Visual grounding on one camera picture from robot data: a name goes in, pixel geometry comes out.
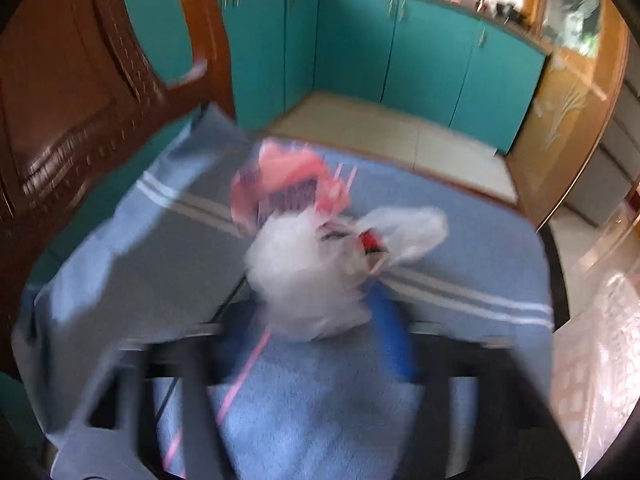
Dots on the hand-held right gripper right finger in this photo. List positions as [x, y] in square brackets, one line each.
[395, 340]

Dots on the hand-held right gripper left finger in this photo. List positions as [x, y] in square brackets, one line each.
[200, 360]

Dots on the white plastic bag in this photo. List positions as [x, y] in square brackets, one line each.
[295, 270]

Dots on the pink plastic bag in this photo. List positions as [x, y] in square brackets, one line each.
[280, 170]

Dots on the white plastic mesh basket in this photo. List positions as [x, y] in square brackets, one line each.
[600, 360]

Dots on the blue striped towel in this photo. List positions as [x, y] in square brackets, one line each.
[450, 260]

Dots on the dark glass table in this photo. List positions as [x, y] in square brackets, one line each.
[557, 280]

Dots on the grey refrigerator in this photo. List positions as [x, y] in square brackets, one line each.
[610, 170]

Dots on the wooden framed glass door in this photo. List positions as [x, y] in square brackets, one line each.
[565, 110]

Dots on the teal kitchen base cabinets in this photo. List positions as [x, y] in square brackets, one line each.
[350, 45]

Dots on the brown wooden chair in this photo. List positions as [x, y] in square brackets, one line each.
[60, 85]

